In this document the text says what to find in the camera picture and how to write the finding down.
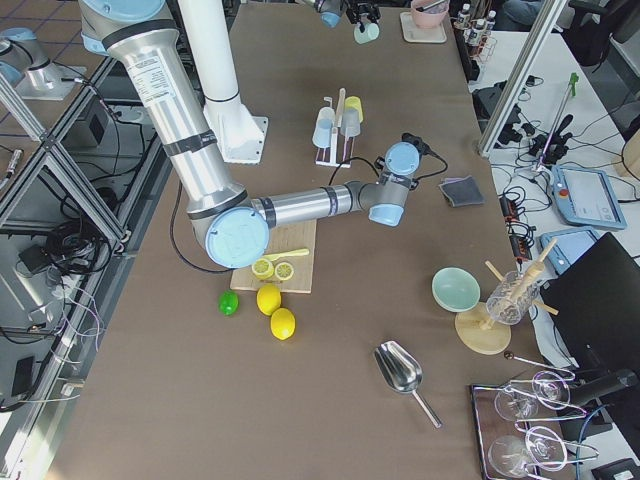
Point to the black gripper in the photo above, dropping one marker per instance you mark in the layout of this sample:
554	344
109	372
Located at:
363	11

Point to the mint green cup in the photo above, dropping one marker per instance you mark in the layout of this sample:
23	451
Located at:
366	33

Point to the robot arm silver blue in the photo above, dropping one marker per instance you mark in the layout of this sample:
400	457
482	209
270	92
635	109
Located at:
183	72
330	11

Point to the yellow cup on rack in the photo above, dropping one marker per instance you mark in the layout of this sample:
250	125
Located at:
354	102

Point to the white cup on rack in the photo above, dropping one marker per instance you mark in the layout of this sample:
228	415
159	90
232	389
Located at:
326	113

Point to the grey cup on rack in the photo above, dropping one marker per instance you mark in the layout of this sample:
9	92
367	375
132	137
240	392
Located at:
351	125

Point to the light blue cup on rack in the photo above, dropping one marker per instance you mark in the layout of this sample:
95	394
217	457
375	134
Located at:
321	137

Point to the cream plastic tray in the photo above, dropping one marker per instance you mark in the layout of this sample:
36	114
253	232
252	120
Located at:
418	28

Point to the pink bowl of ice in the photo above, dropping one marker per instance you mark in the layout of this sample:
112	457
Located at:
428	12

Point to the small bottle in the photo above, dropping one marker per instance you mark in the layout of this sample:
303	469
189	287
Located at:
490	20
476	32
463	17

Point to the grey folded cloth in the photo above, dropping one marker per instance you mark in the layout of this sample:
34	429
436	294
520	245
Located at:
461	191

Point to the metal reacher stick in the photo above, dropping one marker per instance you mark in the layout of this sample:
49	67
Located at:
570	92

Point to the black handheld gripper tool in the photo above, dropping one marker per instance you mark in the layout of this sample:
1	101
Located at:
557	147

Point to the wooden cutting board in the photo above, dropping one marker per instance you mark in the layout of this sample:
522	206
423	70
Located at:
282	239

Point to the yellow plastic knife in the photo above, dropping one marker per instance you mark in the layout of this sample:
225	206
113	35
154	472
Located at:
301	252

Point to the lemon slice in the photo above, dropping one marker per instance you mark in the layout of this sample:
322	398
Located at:
263	269
284	271

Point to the blue teach pendant tablet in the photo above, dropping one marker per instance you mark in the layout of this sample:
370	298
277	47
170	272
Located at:
585	197

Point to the mint green bowl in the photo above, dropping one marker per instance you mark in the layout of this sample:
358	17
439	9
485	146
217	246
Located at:
455	289

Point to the whole yellow lemon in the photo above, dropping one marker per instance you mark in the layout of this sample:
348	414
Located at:
282	323
268	299

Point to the clear glass on stand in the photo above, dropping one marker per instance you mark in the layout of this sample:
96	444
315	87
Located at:
504	307

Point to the green lime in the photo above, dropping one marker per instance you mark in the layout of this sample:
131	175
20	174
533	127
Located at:
228	303

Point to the wooden mug tree stand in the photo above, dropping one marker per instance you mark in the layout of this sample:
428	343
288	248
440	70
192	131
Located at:
479	332

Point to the metal scoop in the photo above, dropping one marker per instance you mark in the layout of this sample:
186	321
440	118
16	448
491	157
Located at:
403	374

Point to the black laptop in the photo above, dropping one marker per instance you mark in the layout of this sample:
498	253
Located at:
598	303

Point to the wine glass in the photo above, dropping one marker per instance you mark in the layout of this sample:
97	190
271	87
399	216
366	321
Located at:
539	451
521	399

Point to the black glass tray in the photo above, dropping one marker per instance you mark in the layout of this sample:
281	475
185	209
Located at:
490	425

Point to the white wire cup rack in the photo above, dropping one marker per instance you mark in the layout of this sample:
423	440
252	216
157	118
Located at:
341	148

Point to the aluminium frame post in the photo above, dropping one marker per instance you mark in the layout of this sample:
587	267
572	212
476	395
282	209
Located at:
540	30

